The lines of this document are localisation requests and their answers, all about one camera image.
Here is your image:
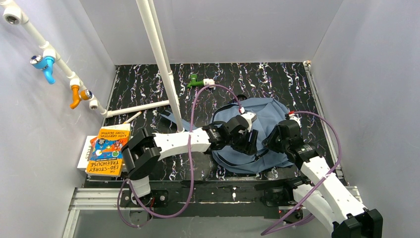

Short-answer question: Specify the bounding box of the blue student backpack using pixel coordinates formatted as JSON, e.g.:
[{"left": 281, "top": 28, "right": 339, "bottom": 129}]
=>
[{"left": 157, "top": 95, "right": 296, "bottom": 175}]

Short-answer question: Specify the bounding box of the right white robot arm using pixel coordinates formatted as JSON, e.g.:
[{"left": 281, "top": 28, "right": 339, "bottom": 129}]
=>
[{"left": 264, "top": 119, "right": 383, "bottom": 238}]

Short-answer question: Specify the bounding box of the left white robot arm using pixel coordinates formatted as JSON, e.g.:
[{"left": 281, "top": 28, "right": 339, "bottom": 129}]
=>
[{"left": 121, "top": 112, "right": 258, "bottom": 197}]

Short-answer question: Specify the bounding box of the green plastic tap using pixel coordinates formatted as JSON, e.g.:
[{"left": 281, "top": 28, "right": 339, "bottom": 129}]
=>
[{"left": 187, "top": 74, "right": 204, "bottom": 88}]

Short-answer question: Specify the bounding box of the orange treehouse book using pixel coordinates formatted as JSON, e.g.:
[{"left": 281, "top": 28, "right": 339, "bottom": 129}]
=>
[{"left": 85, "top": 123, "right": 131, "bottom": 177}]

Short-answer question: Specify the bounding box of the white book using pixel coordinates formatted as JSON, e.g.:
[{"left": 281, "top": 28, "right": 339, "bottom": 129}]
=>
[{"left": 77, "top": 136, "right": 97, "bottom": 172}]

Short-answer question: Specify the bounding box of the thin white rear pipe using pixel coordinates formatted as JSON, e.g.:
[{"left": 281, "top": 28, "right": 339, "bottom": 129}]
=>
[{"left": 148, "top": 0, "right": 173, "bottom": 75}]

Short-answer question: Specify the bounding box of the white vertical pvc pipe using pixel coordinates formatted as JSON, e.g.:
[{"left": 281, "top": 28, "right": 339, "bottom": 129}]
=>
[{"left": 136, "top": 0, "right": 184, "bottom": 132}]

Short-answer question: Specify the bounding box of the orange plastic tap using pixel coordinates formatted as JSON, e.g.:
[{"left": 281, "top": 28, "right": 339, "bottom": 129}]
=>
[{"left": 70, "top": 85, "right": 93, "bottom": 109}]

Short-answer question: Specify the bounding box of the blue plastic tap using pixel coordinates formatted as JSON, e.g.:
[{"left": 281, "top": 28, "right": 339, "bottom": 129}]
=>
[{"left": 30, "top": 55, "right": 55, "bottom": 84}]

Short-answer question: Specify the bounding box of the white slanted pvc pipe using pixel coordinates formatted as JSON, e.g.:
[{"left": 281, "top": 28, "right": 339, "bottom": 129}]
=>
[{"left": 0, "top": 0, "right": 169, "bottom": 118}]

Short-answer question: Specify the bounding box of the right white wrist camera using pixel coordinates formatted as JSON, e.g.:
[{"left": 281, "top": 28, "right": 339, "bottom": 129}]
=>
[{"left": 285, "top": 111, "right": 302, "bottom": 128}]

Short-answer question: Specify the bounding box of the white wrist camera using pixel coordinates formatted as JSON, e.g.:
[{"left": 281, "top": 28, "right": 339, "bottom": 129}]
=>
[
  {"left": 239, "top": 107, "right": 257, "bottom": 131},
  {"left": 285, "top": 111, "right": 302, "bottom": 128}
]

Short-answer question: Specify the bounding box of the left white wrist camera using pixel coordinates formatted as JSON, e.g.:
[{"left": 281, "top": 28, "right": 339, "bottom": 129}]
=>
[{"left": 239, "top": 107, "right": 257, "bottom": 131}]

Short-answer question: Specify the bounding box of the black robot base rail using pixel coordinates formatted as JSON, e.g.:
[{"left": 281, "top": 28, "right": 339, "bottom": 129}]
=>
[{"left": 139, "top": 179, "right": 297, "bottom": 219}]

